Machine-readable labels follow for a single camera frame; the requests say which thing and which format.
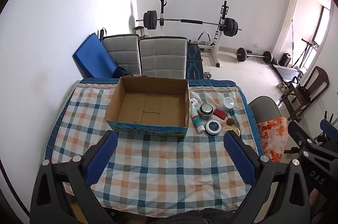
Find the brown nut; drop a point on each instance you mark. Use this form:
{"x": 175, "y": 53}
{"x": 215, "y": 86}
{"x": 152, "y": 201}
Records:
{"x": 230, "y": 122}

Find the white tube bottle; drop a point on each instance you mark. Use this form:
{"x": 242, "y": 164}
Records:
{"x": 196, "y": 118}

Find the long barbell with black plates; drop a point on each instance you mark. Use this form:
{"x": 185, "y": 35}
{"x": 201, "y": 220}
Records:
{"x": 190, "y": 21}

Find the black heater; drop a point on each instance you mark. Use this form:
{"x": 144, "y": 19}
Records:
{"x": 285, "y": 59}

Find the grey padded chair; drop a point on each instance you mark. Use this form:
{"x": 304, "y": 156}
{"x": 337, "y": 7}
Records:
{"x": 121, "y": 55}
{"x": 163, "y": 57}

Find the large white jar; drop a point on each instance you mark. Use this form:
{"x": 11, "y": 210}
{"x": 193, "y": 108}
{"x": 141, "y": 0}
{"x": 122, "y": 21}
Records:
{"x": 228, "y": 105}

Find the short barbell with black plates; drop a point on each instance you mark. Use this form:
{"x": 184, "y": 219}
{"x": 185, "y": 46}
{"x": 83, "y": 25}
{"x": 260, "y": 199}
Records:
{"x": 241, "y": 54}

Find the small wooden stool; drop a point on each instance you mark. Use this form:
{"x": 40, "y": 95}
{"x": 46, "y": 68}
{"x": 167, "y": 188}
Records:
{"x": 138, "y": 30}

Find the small red box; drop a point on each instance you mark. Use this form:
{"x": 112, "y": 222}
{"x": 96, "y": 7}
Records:
{"x": 219, "y": 113}

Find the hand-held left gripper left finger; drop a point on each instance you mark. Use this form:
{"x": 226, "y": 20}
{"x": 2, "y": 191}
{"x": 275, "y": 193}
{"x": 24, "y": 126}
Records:
{"x": 101, "y": 158}

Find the round silver metal tin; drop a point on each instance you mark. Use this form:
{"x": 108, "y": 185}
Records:
{"x": 206, "y": 111}

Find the blue foam mat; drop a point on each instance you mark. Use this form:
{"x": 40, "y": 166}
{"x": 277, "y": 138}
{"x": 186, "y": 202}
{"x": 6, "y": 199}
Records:
{"x": 92, "y": 57}

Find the orange white patterned cushion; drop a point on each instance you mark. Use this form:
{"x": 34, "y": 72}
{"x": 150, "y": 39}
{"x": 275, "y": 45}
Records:
{"x": 272, "y": 134}

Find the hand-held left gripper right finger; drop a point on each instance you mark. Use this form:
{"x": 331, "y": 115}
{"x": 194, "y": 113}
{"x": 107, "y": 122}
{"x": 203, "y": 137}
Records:
{"x": 239, "y": 158}

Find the black blue weight bench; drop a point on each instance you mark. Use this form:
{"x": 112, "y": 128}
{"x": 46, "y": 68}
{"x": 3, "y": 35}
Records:
{"x": 194, "y": 63}

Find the window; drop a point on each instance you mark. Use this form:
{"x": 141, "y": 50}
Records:
{"x": 323, "y": 26}

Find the pair of shoes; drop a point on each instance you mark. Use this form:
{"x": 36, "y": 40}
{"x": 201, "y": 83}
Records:
{"x": 283, "y": 87}

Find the round gold lid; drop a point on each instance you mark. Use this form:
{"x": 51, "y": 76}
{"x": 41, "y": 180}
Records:
{"x": 235, "y": 131}

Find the checked tablecloth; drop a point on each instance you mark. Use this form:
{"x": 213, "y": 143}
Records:
{"x": 158, "y": 160}

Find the treadmill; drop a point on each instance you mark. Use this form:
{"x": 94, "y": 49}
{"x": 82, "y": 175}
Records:
{"x": 287, "y": 71}

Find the dark wooden chair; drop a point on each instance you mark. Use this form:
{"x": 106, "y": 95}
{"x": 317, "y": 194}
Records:
{"x": 319, "y": 81}

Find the person's right hand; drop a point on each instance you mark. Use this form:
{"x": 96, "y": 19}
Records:
{"x": 314, "y": 199}

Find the white barbell rack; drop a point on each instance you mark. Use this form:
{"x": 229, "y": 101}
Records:
{"x": 219, "y": 39}

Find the grey round-backed chair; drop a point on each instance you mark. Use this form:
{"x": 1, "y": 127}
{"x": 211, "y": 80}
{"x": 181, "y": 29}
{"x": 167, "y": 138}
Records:
{"x": 264, "y": 105}

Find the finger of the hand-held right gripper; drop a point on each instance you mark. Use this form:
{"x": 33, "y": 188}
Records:
{"x": 328, "y": 127}
{"x": 301, "y": 137}

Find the cardboard box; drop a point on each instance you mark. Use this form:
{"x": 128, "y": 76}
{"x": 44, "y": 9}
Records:
{"x": 148, "y": 105}

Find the round white black-faced device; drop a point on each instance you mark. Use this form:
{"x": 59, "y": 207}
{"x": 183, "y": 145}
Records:
{"x": 212, "y": 127}

